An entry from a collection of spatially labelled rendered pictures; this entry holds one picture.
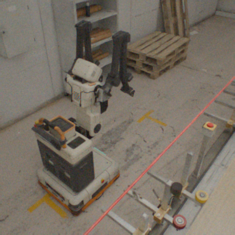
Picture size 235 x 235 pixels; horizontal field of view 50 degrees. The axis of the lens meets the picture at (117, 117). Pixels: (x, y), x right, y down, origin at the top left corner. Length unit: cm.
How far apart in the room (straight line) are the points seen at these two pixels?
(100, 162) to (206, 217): 138
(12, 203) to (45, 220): 43
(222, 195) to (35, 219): 178
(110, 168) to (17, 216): 104
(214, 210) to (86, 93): 127
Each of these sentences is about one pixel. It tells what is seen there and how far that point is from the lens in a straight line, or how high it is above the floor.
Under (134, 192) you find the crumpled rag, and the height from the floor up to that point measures 87.
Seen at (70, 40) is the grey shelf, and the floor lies 103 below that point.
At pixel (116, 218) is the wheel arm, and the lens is 155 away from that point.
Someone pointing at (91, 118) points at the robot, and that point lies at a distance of 233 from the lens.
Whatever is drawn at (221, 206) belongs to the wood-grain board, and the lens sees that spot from 178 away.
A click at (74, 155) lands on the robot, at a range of 211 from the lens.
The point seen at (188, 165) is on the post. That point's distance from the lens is 170.
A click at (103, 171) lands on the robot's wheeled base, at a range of 265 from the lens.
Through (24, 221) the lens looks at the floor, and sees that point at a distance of 280.
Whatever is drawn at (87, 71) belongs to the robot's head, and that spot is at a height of 134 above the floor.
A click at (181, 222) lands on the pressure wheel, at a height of 90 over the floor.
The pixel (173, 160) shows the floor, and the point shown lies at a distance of 320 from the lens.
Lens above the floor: 229
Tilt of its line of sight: 37 degrees down
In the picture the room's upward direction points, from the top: straight up
